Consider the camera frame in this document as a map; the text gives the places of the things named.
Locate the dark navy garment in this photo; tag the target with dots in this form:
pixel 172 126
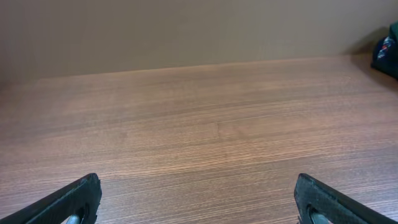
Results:
pixel 384 57

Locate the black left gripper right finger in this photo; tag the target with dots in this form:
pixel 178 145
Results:
pixel 319 203

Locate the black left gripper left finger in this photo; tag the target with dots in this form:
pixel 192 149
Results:
pixel 81 198

